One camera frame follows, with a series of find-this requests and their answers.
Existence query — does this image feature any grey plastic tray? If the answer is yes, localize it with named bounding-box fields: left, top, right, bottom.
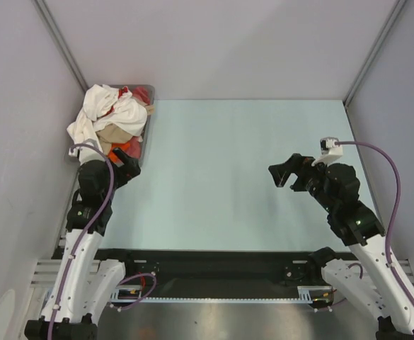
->
left=67, top=84, right=157, bottom=167

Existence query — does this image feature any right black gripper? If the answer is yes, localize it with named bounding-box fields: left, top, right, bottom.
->
left=268, top=152, right=336, bottom=213

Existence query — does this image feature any beige t-shirt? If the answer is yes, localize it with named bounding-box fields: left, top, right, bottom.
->
left=93, top=99, right=155, bottom=154

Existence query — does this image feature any pink t-shirt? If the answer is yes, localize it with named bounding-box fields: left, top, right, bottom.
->
left=125, top=86, right=151, bottom=159

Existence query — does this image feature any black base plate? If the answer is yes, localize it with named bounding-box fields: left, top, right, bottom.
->
left=88, top=249, right=326, bottom=300

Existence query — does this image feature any white slotted cable duct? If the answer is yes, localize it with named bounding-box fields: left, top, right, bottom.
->
left=110, top=286, right=333, bottom=305

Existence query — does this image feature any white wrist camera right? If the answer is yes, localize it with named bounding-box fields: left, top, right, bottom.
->
left=312, top=137, right=344, bottom=166

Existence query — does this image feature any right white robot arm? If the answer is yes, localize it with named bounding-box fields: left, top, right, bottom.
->
left=268, top=154, right=414, bottom=339

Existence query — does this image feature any orange t-shirt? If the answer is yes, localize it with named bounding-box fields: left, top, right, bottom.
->
left=108, top=142, right=130, bottom=163

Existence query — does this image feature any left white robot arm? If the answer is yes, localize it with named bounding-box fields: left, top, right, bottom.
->
left=24, top=148, right=141, bottom=339

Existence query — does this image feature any white Coca-Cola t-shirt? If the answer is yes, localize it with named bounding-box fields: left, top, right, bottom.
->
left=67, top=83, right=148, bottom=162

